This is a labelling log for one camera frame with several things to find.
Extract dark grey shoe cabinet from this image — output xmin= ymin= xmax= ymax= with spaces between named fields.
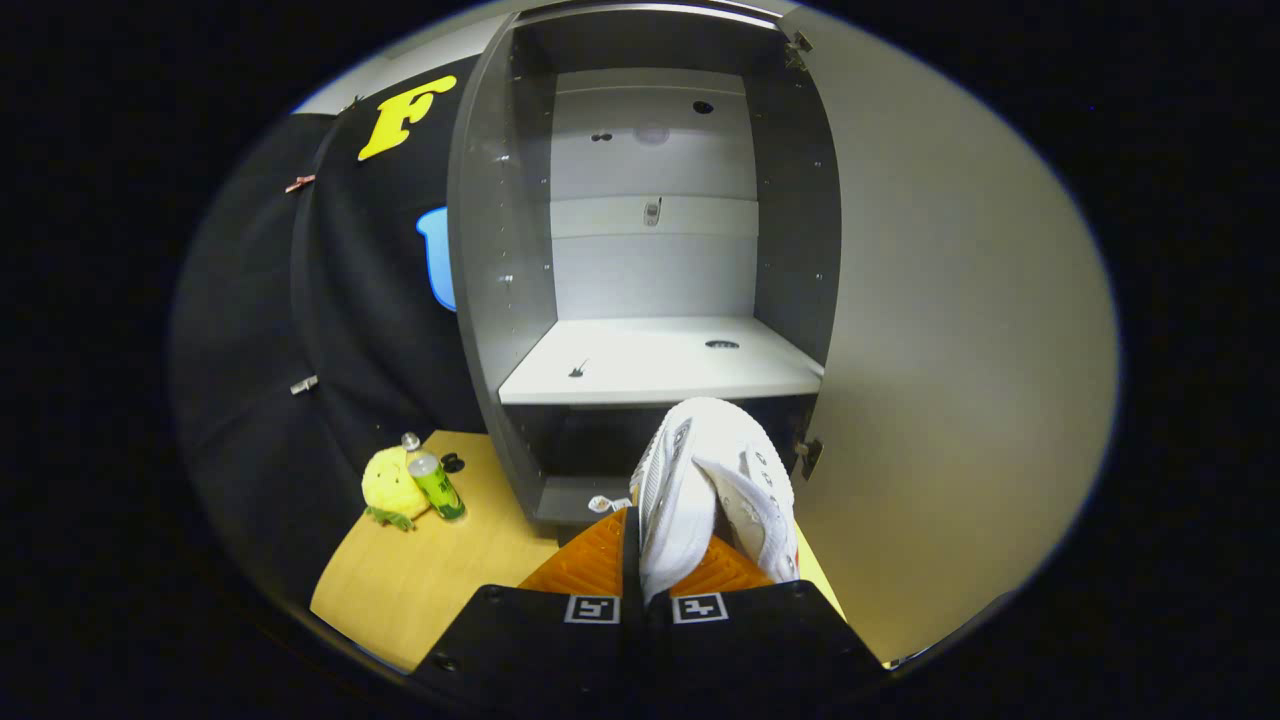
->
xmin=445 ymin=0 xmax=843 ymax=546

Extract black backdrop cloth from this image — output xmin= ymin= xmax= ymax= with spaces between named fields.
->
xmin=170 ymin=55 xmax=491 ymax=611

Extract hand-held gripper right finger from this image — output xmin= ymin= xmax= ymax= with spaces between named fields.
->
xmin=645 ymin=535 xmax=891 ymax=701

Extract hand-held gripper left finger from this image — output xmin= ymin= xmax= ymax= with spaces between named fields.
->
xmin=410 ymin=505 xmax=641 ymax=701

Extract beige shoe cabinet door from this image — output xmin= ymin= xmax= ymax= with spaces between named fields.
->
xmin=780 ymin=5 xmax=1119 ymax=666

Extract white cabinet shelf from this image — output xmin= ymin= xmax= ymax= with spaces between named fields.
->
xmin=498 ymin=317 xmax=826 ymax=406

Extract yellow plush toy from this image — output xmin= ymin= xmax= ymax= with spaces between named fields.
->
xmin=360 ymin=445 xmax=433 ymax=531

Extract white shoes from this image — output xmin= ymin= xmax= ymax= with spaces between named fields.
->
xmin=630 ymin=397 xmax=801 ymax=606

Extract green label water bottle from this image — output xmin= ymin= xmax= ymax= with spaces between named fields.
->
xmin=400 ymin=432 xmax=467 ymax=522

